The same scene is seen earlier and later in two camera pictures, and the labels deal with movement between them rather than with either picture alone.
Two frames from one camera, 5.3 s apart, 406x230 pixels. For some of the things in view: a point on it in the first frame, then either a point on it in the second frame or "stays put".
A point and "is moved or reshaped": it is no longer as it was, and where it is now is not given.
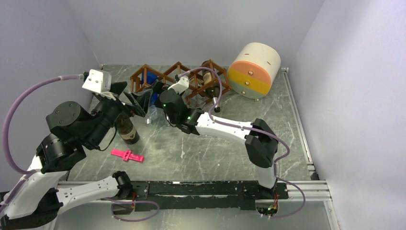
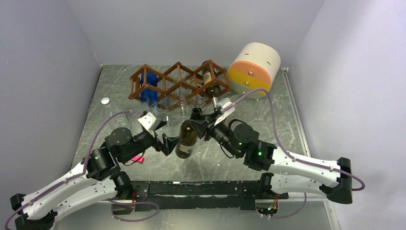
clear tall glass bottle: x=151 y=119 is moved or reshaped
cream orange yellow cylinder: x=254 y=70 stays put
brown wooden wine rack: x=208 y=81 stays put
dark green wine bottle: x=126 y=129 → x=187 y=137
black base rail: x=200 y=194 stays put
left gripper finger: x=139 y=101 → x=169 y=143
